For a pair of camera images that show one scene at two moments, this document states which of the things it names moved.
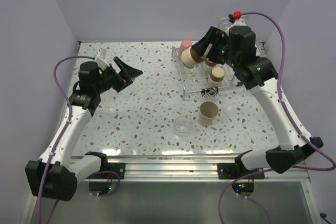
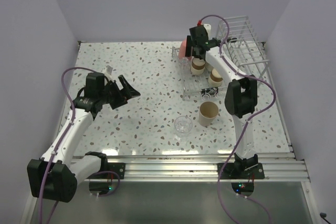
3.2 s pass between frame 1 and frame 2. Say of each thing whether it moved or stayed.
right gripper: moved
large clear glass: stayed
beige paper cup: stayed
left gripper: moved
